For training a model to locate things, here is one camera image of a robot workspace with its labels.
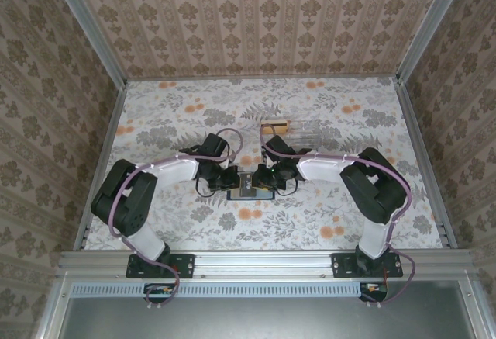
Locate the dark patterned card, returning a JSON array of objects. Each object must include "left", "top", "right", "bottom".
[{"left": 239, "top": 174, "right": 257, "bottom": 196}]

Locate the navy card holder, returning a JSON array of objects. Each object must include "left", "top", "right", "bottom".
[{"left": 226, "top": 174, "right": 277, "bottom": 201}]

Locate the gold card with stripe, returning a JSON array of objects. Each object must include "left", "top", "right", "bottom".
[{"left": 260, "top": 119, "right": 290, "bottom": 135}]

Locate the clear acrylic card organizer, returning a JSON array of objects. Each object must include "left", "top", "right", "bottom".
[{"left": 260, "top": 118, "right": 321, "bottom": 150}]

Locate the left black connector board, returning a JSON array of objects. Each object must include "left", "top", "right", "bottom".
[{"left": 143, "top": 282, "right": 176, "bottom": 303}]

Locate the black connector board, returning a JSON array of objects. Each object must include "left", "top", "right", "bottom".
[
  {"left": 143, "top": 282, "right": 176, "bottom": 303},
  {"left": 359, "top": 282, "right": 389, "bottom": 303}
]

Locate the grey metal sheet panel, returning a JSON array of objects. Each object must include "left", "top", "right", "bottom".
[{"left": 36, "top": 279, "right": 496, "bottom": 339}]

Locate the right black connector board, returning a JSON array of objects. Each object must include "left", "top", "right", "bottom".
[{"left": 359, "top": 282, "right": 389, "bottom": 303}]

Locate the right thin black cable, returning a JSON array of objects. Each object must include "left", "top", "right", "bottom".
[{"left": 274, "top": 178, "right": 300, "bottom": 197}]

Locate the thin black cable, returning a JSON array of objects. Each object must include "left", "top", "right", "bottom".
[
  {"left": 195, "top": 178, "right": 218, "bottom": 199},
  {"left": 274, "top": 178, "right": 300, "bottom": 197}
]

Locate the left thin black cable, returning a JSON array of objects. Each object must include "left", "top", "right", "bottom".
[{"left": 195, "top": 178, "right": 218, "bottom": 199}]

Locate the aluminium cross rail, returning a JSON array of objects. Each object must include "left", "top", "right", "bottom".
[{"left": 57, "top": 249, "right": 476, "bottom": 280}]

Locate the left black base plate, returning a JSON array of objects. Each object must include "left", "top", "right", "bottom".
[{"left": 126, "top": 252, "right": 195, "bottom": 280}]

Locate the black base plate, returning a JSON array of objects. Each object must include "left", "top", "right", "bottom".
[
  {"left": 126, "top": 252, "right": 195, "bottom": 280},
  {"left": 332, "top": 252, "right": 404, "bottom": 279}
]

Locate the grey slotted cable duct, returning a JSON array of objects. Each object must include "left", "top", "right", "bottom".
[{"left": 71, "top": 281, "right": 365, "bottom": 299}]

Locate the left aluminium table rail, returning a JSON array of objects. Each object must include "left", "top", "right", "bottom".
[{"left": 73, "top": 82, "right": 129, "bottom": 251}]

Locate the aluminium table rail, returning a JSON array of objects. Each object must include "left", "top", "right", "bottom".
[
  {"left": 73, "top": 82, "right": 129, "bottom": 251},
  {"left": 394, "top": 78, "right": 459, "bottom": 249}
]

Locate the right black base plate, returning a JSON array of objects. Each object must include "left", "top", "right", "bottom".
[{"left": 332, "top": 252, "right": 404, "bottom": 279}]

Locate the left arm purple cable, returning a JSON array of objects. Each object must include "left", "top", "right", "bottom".
[{"left": 110, "top": 127, "right": 244, "bottom": 310}]

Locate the right aluminium table rail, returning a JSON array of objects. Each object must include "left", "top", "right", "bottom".
[{"left": 394, "top": 78, "right": 459, "bottom": 249}]

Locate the left aluminium frame post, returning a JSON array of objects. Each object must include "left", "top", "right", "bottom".
[{"left": 43, "top": 0, "right": 129, "bottom": 88}]

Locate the aluminium frame post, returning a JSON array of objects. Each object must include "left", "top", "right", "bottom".
[
  {"left": 43, "top": 0, "right": 129, "bottom": 88},
  {"left": 395, "top": 0, "right": 473, "bottom": 85}
]

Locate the right aluminium frame post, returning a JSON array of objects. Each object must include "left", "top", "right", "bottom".
[{"left": 395, "top": 0, "right": 473, "bottom": 85}]

